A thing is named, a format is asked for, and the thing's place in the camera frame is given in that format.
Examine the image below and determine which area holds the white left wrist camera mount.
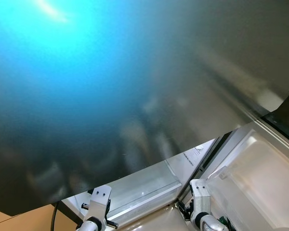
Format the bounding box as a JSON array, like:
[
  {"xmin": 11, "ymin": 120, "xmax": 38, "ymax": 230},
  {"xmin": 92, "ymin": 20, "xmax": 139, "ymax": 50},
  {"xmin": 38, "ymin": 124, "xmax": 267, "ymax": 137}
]
[{"xmin": 89, "ymin": 185, "xmax": 112, "ymax": 223}]

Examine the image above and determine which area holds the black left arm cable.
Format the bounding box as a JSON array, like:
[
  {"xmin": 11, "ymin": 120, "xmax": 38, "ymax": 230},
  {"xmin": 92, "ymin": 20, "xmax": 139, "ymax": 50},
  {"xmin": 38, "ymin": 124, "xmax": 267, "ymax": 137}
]
[{"xmin": 51, "ymin": 202, "xmax": 63, "ymax": 231}]

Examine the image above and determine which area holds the silver fridge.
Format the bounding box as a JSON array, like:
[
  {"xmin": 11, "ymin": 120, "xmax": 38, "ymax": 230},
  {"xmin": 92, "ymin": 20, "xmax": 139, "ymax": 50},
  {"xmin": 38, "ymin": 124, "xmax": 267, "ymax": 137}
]
[{"xmin": 0, "ymin": 0, "xmax": 289, "ymax": 227}]

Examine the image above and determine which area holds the wooden table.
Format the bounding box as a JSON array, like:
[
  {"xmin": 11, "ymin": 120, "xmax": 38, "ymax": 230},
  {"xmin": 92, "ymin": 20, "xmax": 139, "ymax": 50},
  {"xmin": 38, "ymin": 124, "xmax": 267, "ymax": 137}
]
[{"xmin": 0, "ymin": 205, "xmax": 82, "ymax": 231}]

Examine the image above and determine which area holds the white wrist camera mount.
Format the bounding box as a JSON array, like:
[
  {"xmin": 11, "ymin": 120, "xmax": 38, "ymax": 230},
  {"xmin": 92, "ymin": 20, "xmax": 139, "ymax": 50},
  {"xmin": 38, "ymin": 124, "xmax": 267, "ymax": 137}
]
[
  {"xmin": 89, "ymin": 185, "xmax": 112, "ymax": 223},
  {"xmin": 190, "ymin": 179, "xmax": 211, "ymax": 215}
]

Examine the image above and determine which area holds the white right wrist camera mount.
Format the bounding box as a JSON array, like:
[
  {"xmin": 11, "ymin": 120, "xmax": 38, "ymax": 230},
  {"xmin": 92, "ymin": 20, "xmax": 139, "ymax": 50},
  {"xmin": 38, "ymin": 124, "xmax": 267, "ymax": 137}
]
[{"xmin": 190, "ymin": 179, "xmax": 211, "ymax": 215}]

